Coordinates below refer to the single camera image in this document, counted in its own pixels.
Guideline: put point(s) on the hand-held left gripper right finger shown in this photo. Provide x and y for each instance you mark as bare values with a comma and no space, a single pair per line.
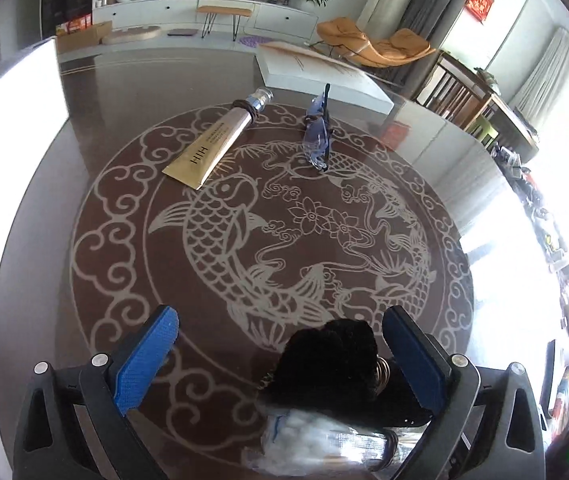
414,360

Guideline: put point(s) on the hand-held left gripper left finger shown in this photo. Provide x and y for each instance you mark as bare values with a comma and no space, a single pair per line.
139,365

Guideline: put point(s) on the black fuzzy pouch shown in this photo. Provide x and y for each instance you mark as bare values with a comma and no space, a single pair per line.
334,365

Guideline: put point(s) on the clear bag of cotton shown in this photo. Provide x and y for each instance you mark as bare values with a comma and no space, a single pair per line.
314,440

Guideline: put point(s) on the gold cosmetic tube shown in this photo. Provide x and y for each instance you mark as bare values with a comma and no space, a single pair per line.
209,145

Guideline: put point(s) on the blue safety glasses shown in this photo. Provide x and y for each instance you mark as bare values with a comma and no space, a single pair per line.
317,135

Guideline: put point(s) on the wooden side desk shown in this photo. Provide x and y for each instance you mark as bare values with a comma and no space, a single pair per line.
512,125

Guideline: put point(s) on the dark wooden chair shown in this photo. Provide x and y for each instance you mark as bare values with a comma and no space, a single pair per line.
452,90

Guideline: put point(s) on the white board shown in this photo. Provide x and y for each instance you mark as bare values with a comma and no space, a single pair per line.
9,110

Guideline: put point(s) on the large white flat box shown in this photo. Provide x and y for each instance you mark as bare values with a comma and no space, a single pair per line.
314,72

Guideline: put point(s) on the sheer window curtain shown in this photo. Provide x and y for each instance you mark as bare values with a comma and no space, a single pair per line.
549,75

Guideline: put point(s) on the orange lounge chair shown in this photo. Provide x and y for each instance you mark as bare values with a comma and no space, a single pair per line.
364,42

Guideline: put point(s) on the round beige floor cushion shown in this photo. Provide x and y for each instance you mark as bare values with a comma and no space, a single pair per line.
132,35

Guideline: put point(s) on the brown cardboard box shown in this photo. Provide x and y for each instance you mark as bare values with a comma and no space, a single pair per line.
84,35

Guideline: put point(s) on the purple floor mat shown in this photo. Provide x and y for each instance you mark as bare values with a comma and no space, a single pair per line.
253,42

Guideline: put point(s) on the white television cabinet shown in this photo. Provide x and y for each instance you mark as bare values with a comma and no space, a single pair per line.
189,10

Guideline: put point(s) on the wooden bench black legs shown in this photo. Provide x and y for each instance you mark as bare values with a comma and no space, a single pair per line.
224,11

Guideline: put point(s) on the red wall decoration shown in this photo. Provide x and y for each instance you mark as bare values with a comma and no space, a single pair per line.
479,2

